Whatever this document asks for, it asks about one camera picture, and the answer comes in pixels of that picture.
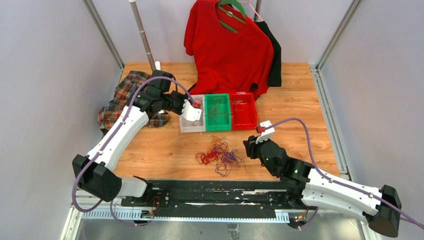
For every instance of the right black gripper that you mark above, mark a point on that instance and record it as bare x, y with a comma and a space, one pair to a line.
251, 146

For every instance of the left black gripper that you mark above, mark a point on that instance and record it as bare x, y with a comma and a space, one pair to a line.
183, 97

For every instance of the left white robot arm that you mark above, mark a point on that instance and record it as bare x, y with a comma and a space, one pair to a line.
94, 171

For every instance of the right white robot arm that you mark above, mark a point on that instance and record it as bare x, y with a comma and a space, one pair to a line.
307, 185

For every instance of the white plastic bin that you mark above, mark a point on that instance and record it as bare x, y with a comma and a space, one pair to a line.
194, 126

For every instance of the red plastic bin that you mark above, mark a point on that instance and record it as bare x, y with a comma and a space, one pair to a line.
243, 111

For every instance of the green plastic bin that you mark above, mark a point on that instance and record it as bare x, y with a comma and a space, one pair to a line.
218, 117

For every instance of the plaid flannel shirt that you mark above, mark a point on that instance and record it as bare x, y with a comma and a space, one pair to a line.
109, 114

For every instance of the red t-shirt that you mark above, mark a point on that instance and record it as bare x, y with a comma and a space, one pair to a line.
229, 56

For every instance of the black t-shirt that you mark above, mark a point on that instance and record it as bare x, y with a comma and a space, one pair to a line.
274, 76

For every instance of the metal rack pole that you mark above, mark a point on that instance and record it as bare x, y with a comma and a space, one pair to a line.
142, 34

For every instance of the green clothes hanger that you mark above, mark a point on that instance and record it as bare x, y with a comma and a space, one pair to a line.
233, 9

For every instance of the pink clothes hanger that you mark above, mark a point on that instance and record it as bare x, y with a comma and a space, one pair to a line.
255, 6

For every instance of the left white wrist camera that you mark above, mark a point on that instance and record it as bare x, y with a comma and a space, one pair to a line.
191, 111

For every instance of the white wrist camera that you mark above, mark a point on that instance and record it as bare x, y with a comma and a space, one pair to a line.
265, 130
191, 111

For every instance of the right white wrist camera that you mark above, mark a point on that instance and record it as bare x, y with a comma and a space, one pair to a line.
265, 130

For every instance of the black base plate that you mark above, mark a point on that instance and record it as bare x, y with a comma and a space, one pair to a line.
217, 199

